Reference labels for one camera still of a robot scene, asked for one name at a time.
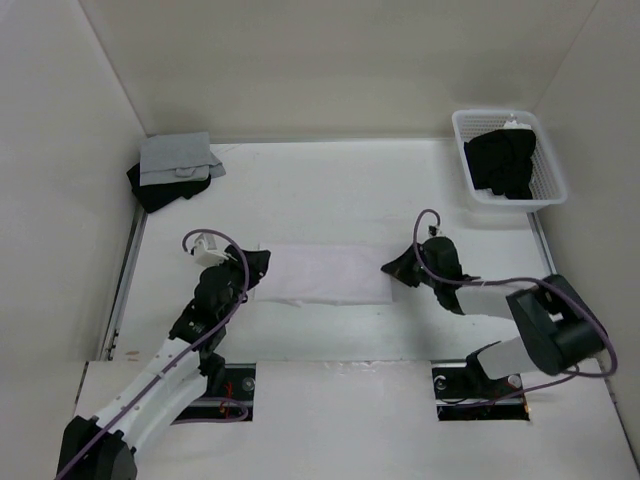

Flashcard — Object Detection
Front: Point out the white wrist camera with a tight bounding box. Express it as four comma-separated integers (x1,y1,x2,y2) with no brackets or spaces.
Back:
190,233,230,268
428,225,443,238

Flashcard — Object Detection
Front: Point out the folded black tank top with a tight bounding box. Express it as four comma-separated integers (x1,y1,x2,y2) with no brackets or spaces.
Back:
126,163,211,214

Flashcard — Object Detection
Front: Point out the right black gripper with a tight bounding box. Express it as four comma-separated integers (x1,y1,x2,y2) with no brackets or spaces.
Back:
381,241,441,288

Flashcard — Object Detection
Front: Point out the black tank top in basket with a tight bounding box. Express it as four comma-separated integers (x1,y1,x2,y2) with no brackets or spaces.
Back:
464,129,537,200

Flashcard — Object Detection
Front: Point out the white plastic basket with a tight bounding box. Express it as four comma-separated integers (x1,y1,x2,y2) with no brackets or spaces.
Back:
452,109,567,214

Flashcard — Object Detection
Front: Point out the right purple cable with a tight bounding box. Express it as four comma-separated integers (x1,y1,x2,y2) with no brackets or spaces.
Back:
412,208,618,409

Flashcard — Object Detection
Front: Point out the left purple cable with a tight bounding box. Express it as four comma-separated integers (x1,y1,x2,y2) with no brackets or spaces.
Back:
54,228,251,480

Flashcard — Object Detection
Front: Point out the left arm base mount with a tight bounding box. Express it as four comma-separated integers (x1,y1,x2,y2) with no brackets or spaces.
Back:
199,364,257,422

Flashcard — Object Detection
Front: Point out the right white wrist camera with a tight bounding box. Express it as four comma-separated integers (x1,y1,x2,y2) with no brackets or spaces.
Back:
428,225,443,238

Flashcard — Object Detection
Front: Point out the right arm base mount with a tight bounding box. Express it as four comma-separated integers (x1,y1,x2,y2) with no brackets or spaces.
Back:
431,362,530,422

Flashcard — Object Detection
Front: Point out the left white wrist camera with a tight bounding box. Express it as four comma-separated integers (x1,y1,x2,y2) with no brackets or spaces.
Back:
190,233,230,268

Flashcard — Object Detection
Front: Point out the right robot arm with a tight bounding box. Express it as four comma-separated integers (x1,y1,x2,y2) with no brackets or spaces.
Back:
381,237,605,396

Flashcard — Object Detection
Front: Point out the white garment under basket pile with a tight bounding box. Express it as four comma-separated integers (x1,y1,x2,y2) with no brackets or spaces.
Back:
503,115,532,130

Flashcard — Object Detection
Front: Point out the white tank top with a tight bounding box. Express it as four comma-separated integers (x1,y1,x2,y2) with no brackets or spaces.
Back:
254,243,393,306

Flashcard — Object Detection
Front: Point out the folded grey tank top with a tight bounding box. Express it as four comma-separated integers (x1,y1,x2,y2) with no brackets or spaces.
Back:
139,132,226,186

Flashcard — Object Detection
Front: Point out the purple cable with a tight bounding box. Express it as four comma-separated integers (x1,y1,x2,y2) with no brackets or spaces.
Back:
54,228,251,480
412,208,618,409

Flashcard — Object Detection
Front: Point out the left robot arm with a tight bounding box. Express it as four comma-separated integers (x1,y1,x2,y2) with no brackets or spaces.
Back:
56,246,271,479

